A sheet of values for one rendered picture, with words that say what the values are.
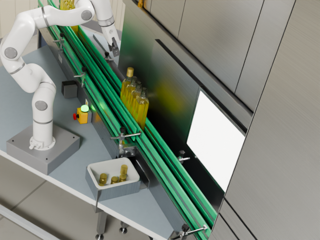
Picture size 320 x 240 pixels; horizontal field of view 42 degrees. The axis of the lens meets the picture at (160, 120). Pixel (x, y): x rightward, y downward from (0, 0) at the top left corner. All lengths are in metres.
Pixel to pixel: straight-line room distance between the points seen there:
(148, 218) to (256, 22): 1.01
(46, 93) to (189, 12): 0.76
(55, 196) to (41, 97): 1.23
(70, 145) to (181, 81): 0.66
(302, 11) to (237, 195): 0.53
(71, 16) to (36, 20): 0.15
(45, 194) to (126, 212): 1.19
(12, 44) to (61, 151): 0.62
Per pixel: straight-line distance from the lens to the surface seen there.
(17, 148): 2.22
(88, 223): 2.96
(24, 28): 1.83
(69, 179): 2.16
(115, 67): 2.84
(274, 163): 1.06
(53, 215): 2.99
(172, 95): 2.15
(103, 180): 2.10
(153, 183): 2.08
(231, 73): 1.77
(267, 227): 1.15
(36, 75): 2.02
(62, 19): 1.85
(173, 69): 2.11
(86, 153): 2.31
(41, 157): 2.15
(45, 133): 2.14
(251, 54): 1.66
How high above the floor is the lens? 2.26
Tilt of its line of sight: 35 degrees down
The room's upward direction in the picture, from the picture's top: 12 degrees clockwise
